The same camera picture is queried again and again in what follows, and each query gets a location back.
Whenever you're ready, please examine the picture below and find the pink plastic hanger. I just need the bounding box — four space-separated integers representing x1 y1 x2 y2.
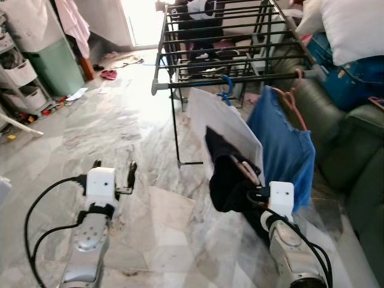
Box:
231 155 262 187

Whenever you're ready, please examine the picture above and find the black metal drying rack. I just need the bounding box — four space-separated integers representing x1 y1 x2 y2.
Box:
151 0 325 166

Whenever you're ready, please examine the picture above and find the navy garment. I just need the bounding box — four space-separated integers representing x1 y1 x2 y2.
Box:
204 126 265 214

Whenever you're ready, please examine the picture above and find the brown wooden post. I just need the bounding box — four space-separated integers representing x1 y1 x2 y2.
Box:
78 57 95 82

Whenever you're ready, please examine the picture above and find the white shirt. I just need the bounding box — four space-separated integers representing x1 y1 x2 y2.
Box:
186 88 265 187

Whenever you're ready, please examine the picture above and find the red brown hanger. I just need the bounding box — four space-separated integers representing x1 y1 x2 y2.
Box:
270 69 308 133

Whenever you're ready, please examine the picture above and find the white pillow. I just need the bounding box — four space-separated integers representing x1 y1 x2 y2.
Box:
321 0 384 65

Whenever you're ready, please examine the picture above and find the blue plastic hanger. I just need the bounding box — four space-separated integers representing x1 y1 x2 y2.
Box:
217 75 235 106

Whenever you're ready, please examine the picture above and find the pink cloth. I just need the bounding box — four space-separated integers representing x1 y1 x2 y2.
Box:
54 0 91 58

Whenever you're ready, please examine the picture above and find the white paper sheet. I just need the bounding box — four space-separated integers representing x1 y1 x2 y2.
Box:
63 88 89 101

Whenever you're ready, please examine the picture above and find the blue bag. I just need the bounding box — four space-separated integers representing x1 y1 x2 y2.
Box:
306 33 384 112

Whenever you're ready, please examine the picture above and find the blue shirt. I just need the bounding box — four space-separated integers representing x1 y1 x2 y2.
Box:
247 87 316 211

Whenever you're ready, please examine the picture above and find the green bin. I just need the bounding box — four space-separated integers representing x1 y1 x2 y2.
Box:
23 39 86 97

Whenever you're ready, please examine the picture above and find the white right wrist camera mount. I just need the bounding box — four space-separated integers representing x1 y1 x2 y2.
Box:
267 181 296 221

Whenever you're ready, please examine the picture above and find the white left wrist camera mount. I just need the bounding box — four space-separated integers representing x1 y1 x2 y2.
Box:
84 167 118 211

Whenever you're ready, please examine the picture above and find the small pink garment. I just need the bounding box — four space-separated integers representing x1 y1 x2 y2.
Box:
243 90 262 103

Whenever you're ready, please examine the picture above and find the dark green sofa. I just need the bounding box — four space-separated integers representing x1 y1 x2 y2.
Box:
270 57 384 283

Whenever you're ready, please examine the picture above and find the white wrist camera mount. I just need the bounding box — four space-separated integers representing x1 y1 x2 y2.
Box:
84 167 118 211
267 181 296 221

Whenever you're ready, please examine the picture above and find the white storage trolley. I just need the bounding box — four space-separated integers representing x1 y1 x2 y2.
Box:
0 42 49 115

